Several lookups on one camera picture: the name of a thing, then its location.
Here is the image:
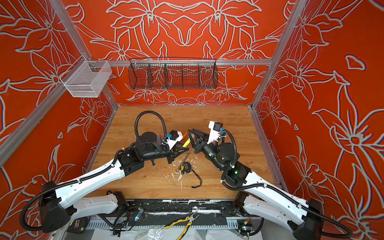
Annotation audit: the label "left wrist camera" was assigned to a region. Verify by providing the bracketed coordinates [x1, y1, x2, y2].
[165, 130, 183, 152]

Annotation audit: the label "yellow highlighter pen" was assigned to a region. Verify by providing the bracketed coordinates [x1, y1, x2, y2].
[183, 139, 191, 148]

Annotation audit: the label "white mesh basket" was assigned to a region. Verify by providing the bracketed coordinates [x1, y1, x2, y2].
[60, 61, 112, 98]

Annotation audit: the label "yellow handled pliers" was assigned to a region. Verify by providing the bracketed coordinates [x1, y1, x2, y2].
[164, 211, 199, 240]

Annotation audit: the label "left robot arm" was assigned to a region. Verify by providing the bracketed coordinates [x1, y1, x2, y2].
[19, 111, 188, 233]

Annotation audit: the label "black yellow tape measure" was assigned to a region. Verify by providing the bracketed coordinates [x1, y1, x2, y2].
[67, 217, 90, 234]

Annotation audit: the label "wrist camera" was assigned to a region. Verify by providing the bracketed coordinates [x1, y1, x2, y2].
[165, 130, 183, 152]
[208, 121, 224, 144]

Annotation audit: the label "black tape measure on table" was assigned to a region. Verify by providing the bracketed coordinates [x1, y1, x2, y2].
[180, 162, 203, 189]

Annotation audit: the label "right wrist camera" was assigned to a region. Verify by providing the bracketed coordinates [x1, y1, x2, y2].
[208, 121, 224, 144]

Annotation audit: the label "small circuit board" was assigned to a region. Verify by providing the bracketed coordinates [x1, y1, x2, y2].
[238, 219, 256, 238]

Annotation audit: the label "black wire basket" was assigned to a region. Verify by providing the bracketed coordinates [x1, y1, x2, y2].
[128, 58, 219, 90]

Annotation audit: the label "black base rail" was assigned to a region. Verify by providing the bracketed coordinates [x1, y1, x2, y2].
[100, 198, 250, 218]

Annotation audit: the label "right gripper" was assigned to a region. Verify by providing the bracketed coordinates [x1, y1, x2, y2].
[188, 127, 228, 173]

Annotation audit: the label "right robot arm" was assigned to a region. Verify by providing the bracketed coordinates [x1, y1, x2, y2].
[188, 129, 353, 240]

